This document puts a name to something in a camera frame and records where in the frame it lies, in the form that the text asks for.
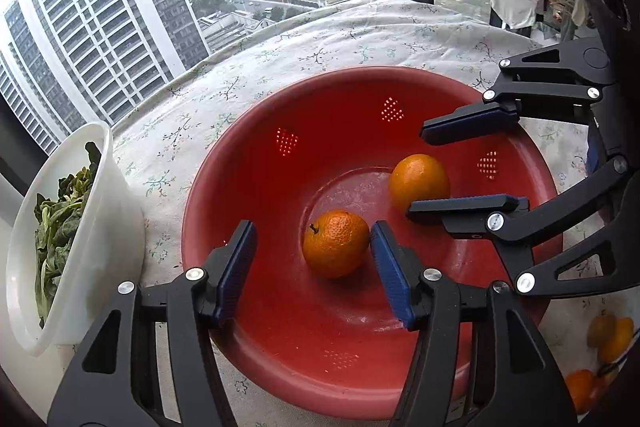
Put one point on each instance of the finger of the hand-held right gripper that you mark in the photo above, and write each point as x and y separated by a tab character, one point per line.
465	206
470	122

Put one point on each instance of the orange with stem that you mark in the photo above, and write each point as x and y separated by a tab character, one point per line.
335	244

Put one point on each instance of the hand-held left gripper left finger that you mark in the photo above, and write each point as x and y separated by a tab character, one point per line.
235	272

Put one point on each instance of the floral tablecloth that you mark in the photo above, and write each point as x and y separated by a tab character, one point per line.
350	32

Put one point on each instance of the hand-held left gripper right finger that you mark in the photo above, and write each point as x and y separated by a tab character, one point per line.
390	272

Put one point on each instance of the green leafy vegetables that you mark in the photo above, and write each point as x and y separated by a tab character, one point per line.
55	227

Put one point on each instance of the white hanging garment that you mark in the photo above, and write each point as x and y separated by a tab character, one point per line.
515	4

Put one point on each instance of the white plastic bowl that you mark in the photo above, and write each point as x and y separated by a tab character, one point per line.
115	217

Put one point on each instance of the red plastic colander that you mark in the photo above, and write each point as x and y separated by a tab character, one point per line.
300	332

